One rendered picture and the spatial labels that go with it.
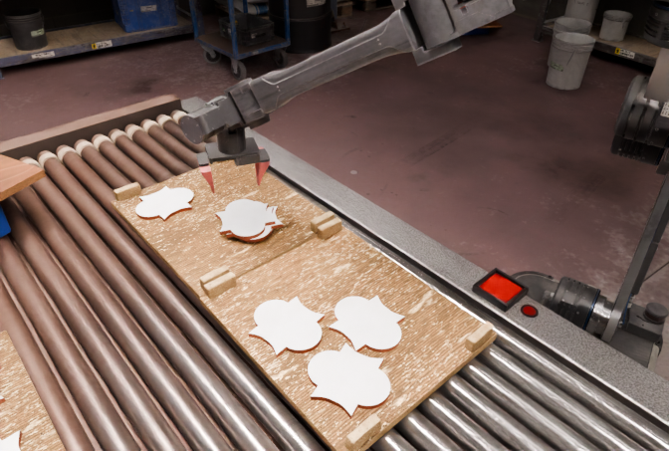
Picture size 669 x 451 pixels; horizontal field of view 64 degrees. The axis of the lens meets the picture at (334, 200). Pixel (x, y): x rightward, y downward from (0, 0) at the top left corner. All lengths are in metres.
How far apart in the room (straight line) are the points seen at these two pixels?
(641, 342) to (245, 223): 1.45
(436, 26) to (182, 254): 0.67
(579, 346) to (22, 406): 0.90
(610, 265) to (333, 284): 1.95
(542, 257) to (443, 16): 2.02
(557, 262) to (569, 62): 2.17
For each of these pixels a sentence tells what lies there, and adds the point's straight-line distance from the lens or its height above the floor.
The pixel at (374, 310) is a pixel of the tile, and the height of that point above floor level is 0.95.
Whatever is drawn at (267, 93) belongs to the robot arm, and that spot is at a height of 1.27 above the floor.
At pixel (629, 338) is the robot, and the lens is 2.12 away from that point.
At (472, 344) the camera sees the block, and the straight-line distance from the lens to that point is 0.93.
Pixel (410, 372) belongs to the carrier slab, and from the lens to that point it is 0.90.
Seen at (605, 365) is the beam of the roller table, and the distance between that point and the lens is 1.04.
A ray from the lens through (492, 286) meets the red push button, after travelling 1.08.
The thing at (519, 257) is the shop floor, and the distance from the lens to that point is 2.67.
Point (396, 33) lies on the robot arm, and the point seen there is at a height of 1.40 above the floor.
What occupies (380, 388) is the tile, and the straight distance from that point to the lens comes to 0.87.
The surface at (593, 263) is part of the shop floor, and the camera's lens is 2.78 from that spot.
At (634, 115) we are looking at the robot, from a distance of 1.34.
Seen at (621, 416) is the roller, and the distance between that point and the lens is 0.98.
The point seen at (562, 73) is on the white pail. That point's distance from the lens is 4.56.
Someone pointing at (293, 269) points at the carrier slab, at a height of 0.94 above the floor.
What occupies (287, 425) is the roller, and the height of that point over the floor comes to 0.92.
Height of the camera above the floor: 1.65
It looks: 35 degrees down
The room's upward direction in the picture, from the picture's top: straight up
